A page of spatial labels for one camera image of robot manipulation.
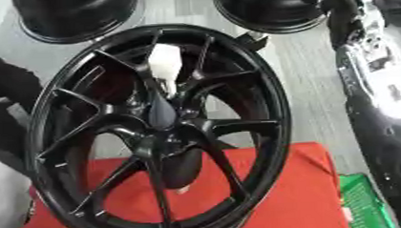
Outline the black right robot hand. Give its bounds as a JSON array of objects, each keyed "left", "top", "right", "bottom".
[{"left": 322, "top": 0, "right": 390, "bottom": 51}]

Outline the black round wheel rim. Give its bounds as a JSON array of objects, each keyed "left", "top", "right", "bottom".
[
  {"left": 11, "top": 0, "right": 143, "bottom": 47},
  {"left": 211, "top": 0, "right": 335, "bottom": 37}
]

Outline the white pin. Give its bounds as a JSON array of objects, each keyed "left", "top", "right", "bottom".
[{"left": 145, "top": 42, "right": 186, "bottom": 96}]

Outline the black spoked wheel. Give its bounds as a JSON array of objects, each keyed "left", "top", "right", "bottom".
[{"left": 20, "top": 19, "right": 298, "bottom": 228}]

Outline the green plastic crate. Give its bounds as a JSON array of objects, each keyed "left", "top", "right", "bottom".
[{"left": 336, "top": 171, "right": 400, "bottom": 228}]

